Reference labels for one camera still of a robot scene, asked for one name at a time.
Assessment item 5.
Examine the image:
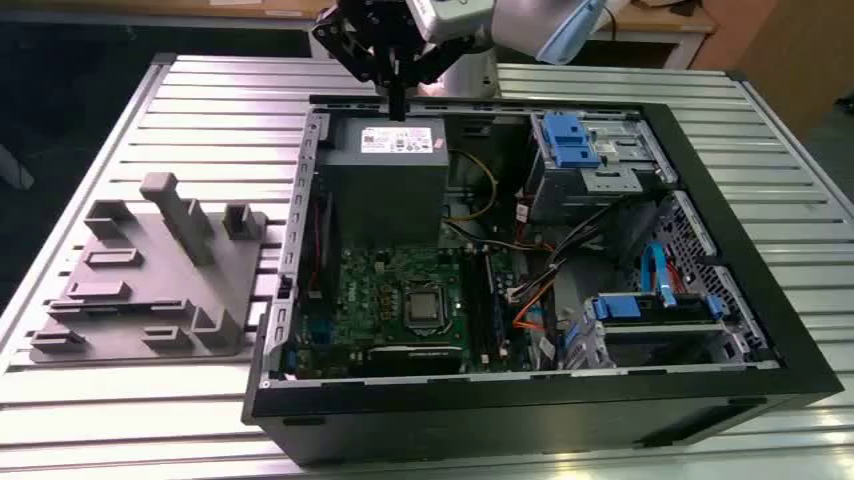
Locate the green motherboard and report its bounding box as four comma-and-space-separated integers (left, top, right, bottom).
292, 244, 535, 376

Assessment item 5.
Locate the grey power supply unit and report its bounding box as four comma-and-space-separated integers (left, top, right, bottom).
312, 115, 450, 249

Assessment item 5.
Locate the black RAM slot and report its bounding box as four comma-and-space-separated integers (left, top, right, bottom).
463, 245, 486, 361

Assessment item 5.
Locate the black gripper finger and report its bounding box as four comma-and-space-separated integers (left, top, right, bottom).
310, 9, 400, 123
398, 39, 470, 123

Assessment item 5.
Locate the blue flat wire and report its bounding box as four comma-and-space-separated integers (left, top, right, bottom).
639, 242, 679, 307

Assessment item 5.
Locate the yellow wire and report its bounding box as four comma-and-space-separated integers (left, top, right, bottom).
447, 149, 499, 221

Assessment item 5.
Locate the hard disk in blue carrier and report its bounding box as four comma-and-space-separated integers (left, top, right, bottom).
586, 292, 726, 331

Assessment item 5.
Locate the grey parts rack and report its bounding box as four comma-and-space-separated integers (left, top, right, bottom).
25, 172, 268, 369

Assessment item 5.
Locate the black open PC case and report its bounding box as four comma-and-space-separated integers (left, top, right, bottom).
239, 93, 846, 469

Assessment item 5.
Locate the black graphics card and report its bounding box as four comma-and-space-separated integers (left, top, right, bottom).
363, 342, 463, 377

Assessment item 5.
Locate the brown wooden panel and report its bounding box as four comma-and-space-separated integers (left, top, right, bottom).
690, 0, 854, 139

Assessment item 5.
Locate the metal disk bay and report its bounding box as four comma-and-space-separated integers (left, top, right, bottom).
563, 294, 782, 371

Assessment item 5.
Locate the metal drive cage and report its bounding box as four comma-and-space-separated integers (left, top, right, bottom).
526, 112, 675, 226

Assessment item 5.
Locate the black cable bundle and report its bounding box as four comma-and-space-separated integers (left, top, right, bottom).
506, 199, 642, 301

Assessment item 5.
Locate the wooden desk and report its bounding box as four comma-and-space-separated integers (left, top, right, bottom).
0, 0, 722, 71

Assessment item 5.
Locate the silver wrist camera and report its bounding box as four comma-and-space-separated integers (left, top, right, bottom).
406, 0, 499, 44

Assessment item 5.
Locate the orange wire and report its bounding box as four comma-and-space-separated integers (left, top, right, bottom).
511, 294, 559, 331

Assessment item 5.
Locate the silver CPU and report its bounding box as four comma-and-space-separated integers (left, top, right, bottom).
404, 291, 447, 324

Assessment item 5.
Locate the blue drive bay latch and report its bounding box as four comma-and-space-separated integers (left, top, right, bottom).
543, 113, 599, 169

